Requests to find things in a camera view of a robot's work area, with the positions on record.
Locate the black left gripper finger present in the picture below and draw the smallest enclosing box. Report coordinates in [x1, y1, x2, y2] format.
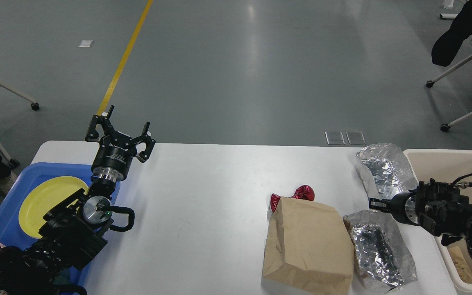
[132, 121, 156, 163]
[85, 105, 118, 144]

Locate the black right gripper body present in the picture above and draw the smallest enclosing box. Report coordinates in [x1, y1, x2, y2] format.
[389, 192, 419, 226]

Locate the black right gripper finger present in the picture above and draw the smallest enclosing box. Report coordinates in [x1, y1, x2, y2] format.
[369, 198, 393, 213]

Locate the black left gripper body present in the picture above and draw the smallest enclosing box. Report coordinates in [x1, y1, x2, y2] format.
[91, 137, 137, 182]

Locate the clear plastic bag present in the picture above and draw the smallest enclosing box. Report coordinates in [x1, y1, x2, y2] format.
[355, 143, 418, 200]

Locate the yellow plastic plate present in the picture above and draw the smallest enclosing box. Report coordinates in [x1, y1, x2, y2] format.
[18, 176, 89, 239]

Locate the brown paper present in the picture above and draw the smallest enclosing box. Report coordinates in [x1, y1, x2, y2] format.
[447, 246, 466, 265]
[454, 263, 472, 284]

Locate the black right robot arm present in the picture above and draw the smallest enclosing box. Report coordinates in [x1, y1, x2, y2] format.
[369, 175, 472, 260]

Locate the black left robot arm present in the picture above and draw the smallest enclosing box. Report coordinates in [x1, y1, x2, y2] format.
[0, 106, 156, 295]

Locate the crumpled aluminium foil sheet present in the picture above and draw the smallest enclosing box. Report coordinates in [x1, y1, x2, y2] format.
[343, 210, 418, 294]

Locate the brown paper in bin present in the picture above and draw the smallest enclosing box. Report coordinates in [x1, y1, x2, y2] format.
[447, 246, 466, 265]

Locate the metal floor plate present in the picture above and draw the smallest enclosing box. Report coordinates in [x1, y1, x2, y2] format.
[325, 131, 366, 145]

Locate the beige plastic bin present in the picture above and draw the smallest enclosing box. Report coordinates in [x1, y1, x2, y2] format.
[404, 149, 472, 295]

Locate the red foil wrapper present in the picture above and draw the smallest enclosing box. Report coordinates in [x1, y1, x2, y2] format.
[270, 185, 315, 213]

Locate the brown paper bag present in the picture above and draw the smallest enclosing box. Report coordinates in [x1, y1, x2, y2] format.
[262, 197, 354, 295]

